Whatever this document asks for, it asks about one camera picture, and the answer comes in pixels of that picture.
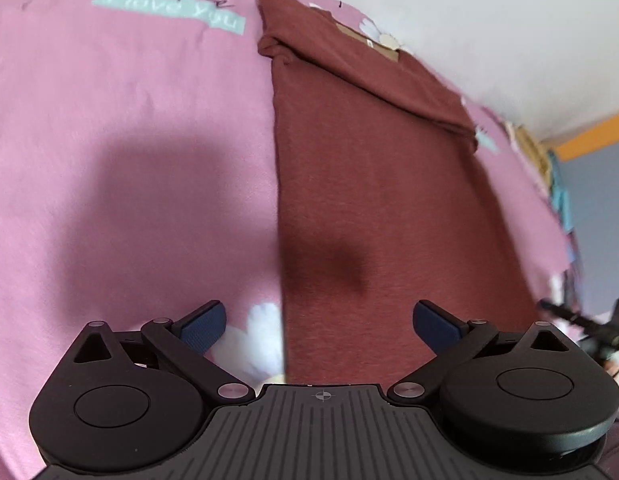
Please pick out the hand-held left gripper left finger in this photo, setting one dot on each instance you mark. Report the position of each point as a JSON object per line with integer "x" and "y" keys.
{"x": 205, "y": 326}

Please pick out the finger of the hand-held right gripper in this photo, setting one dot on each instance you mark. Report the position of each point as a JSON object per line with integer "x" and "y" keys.
{"x": 569, "y": 314}

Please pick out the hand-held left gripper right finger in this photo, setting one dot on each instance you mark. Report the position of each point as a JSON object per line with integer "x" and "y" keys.
{"x": 433, "y": 327}

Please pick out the rust red knit sweater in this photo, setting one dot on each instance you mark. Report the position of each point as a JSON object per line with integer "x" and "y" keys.
{"x": 389, "y": 200}

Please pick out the pile of assorted clothes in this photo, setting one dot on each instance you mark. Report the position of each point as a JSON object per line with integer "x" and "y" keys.
{"x": 554, "y": 185}

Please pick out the pink floral bed sheet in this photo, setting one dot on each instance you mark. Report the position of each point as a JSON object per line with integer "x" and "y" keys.
{"x": 114, "y": 160}

